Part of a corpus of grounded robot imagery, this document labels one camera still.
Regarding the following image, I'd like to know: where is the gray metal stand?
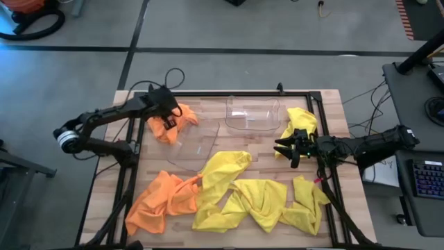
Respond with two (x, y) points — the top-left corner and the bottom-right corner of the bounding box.
(0, 138), (58, 250)

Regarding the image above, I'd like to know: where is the yellow cable with plug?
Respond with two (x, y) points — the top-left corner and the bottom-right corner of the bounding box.
(316, 0), (332, 19)

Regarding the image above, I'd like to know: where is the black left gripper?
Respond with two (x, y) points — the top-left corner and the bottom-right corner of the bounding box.
(148, 85), (179, 132)

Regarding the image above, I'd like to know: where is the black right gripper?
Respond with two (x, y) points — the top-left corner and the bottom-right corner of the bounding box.
(273, 128), (319, 169)

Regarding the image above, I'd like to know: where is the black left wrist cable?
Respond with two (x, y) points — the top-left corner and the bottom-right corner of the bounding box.
(123, 67), (186, 105)

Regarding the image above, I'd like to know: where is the backlit black keyboard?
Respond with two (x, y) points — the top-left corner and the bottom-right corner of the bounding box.
(411, 159), (444, 201)

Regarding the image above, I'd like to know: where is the black pole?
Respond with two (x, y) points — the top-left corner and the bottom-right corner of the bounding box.
(395, 27), (444, 76)

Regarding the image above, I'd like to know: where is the gray desk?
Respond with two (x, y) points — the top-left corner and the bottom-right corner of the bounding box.
(382, 61), (444, 153)
(395, 149), (444, 238)

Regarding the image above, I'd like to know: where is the black laptop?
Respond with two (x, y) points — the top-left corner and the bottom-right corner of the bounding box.
(427, 65), (444, 93)

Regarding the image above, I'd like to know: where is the orange vacuum cleaner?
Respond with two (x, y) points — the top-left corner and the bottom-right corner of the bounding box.
(1, 0), (46, 15)

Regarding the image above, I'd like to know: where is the round black device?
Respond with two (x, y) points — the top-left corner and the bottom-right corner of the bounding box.
(424, 96), (444, 128)

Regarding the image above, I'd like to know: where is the white paper sheet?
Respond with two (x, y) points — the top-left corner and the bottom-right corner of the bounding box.
(362, 154), (400, 188)

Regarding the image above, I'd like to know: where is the black aluminium table frame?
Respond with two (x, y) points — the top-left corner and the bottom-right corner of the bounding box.
(74, 90), (377, 249)

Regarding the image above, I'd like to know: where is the clear plastic basket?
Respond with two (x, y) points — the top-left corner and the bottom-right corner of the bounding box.
(224, 95), (282, 136)
(165, 119), (221, 174)

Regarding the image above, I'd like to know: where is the orange microfiber towel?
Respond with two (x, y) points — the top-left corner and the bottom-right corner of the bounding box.
(146, 103), (200, 146)
(166, 172), (205, 215)
(124, 169), (176, 236)

